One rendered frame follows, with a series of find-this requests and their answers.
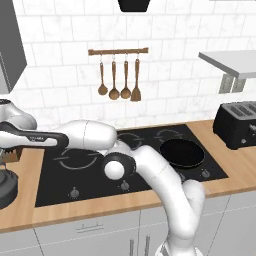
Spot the grey cupboard door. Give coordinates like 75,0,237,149
194,195,232,256
208,189,256,256
38,229,142,256
0,227,44,256
137,206,171,256

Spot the grey drawer front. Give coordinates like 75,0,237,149
32,209,142,250

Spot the black toaster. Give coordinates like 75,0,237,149
212,101,256,151

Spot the black hob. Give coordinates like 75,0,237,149
34,123,230,208

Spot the grey drawer handle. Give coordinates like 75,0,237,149
76,223,105,234

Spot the brown wooden knife block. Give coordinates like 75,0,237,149
0,146,24,164

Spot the grey cupboard door handle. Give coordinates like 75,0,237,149
144,235,151,256
128,237,135,256

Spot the grey wall cupboard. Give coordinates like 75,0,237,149
0,0,28,95

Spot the black range hood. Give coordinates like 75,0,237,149
117,0,151,14

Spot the grey wall socket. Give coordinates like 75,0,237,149
232,77,247,94
218,73,235,95

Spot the grey wall shelf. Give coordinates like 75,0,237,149
198,49,256,80

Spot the black frying pan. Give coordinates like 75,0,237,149
159,138,206,169

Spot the wooden ladle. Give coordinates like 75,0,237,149
97,61,109,97

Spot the wooden utensil rail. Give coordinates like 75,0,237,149
87,47,150,57

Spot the wooden spoon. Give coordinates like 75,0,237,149
108,60,121,101
120,60,132,100

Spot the wooden spatula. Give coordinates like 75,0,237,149
130,58,142,103

